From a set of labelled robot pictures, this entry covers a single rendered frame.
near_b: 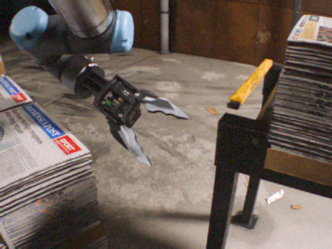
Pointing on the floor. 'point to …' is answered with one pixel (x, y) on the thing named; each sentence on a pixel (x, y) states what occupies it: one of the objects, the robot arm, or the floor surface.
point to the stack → (42, 177)
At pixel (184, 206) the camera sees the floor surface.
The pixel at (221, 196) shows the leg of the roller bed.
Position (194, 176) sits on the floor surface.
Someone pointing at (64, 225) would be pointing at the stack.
